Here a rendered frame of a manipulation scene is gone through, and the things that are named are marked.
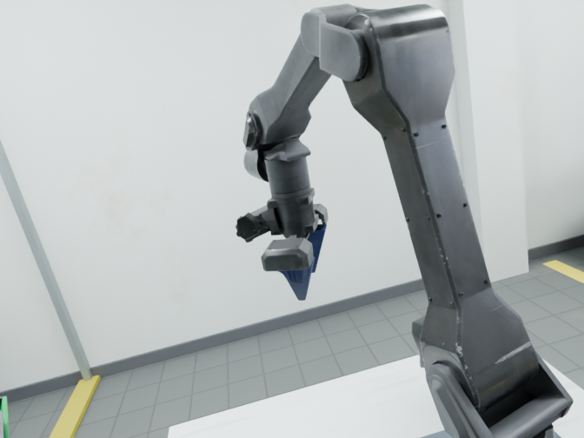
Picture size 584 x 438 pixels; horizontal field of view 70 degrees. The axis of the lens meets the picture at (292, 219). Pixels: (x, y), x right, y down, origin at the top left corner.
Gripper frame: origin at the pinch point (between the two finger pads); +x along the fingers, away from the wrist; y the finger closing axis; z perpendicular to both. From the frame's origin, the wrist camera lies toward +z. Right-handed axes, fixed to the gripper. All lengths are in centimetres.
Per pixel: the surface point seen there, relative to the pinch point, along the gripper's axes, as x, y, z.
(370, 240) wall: 80, -197, 7
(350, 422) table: 30.2, 0.0, -3.4
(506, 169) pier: 48, -217, -78
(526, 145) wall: 40, -241, -95
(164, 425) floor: 125, -85, 108
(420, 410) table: 29.7, -2.8, -15.0
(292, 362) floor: 124, -131, 52
